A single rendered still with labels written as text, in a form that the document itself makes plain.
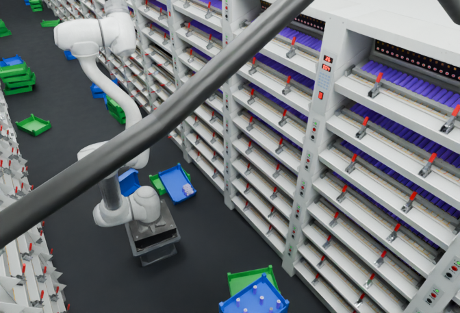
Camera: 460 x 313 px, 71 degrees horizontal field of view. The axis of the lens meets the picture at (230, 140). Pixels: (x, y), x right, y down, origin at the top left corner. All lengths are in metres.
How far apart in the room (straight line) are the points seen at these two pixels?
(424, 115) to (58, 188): 1.13
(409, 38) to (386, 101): 0.24
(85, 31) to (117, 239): 1.69
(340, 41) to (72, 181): 1.14
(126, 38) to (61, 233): 1.84
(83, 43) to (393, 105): 1.14
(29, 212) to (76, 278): 2.26
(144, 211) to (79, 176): 1.81
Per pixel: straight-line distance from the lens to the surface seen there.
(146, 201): 2.06
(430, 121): 1.24
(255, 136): 1.94
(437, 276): 1.52
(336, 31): 1.32
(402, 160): 1.34
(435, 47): 1.14
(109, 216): 2.05
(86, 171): 0.29
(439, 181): 1.31
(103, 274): 2.51
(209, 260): 2.42
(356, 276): 1.87
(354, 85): 1.35
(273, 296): 1.94
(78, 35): 1.35
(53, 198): 0.30
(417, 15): 1.42
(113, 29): 1.36
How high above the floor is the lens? 2.05
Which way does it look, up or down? 38 degrees down
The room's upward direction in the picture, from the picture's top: straight up
